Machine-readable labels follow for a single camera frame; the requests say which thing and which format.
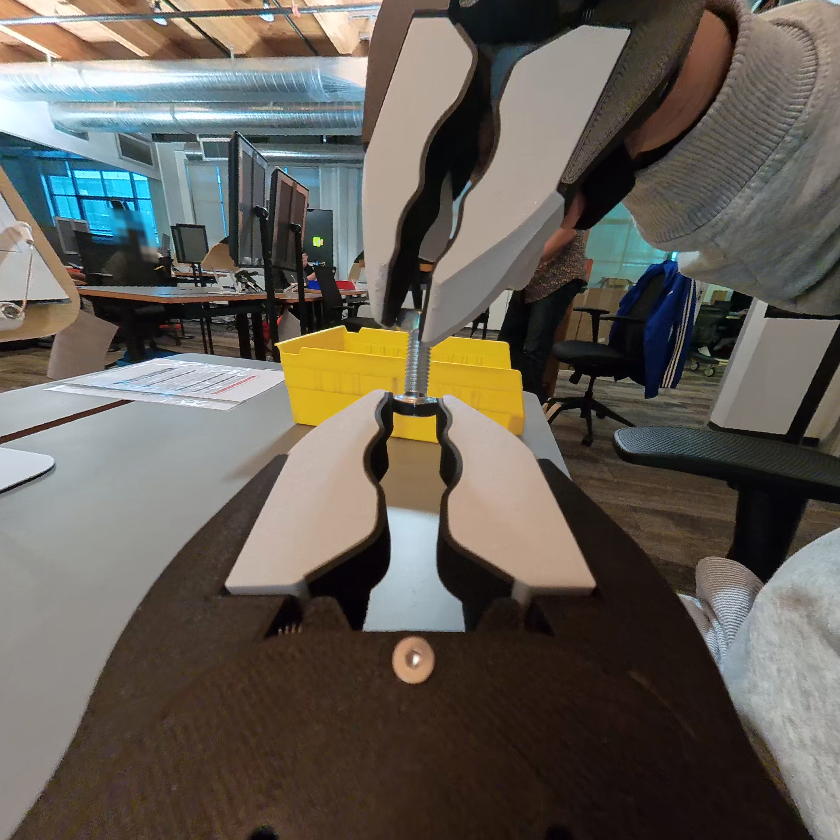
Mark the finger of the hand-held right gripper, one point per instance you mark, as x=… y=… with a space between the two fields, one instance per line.
x=544 y=131
x=400 y=131

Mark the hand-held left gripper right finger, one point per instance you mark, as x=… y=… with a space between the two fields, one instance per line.
x=512 y=505

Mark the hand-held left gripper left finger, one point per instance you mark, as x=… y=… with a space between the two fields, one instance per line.
x=315 y=499

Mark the silver nut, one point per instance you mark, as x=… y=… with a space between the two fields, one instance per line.
x=417 y=396

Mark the steel bolt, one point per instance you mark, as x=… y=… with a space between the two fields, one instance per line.
x=418 y=364

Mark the person's right forearm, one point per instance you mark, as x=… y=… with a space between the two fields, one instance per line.
x=774 y=164

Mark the grey desk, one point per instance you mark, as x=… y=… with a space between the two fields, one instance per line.
x=131 y=499

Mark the long wooden office desk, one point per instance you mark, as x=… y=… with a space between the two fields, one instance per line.
x=164 y=293

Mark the person's right hand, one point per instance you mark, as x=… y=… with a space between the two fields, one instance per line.
x=695 y=72

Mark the yellow plastic bin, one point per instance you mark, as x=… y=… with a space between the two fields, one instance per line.
x=341 y=380

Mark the black screen green icon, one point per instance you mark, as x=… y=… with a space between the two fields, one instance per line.
x=319 y=239

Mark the black monitor on pole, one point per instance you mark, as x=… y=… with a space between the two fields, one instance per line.
x=246 y=197
x=289 y=216

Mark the black office chair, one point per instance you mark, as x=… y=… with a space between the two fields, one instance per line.
x=584 y=351

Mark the laminated paper sheet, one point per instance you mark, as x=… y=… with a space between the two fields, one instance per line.
x=170 y=384

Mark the black chair armrest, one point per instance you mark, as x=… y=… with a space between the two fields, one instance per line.
x=722 y=453

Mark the blue jacket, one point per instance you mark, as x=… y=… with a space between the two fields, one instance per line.
x=656 y=328

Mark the small black monitor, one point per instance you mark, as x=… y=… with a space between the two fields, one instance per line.
x=190 y=241

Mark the grey cardboard sheet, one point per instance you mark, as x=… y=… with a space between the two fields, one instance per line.
x=82 y=348

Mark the white monitor base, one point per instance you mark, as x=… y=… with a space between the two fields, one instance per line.
x=19 y=469

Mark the blue-lit window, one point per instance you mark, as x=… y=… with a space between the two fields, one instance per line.
x=98 y=197

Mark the plywood panel stand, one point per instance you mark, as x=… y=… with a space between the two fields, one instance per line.
x=26 y=262

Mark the small silver ventilation duct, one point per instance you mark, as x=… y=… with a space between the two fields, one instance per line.
x=197 y=117

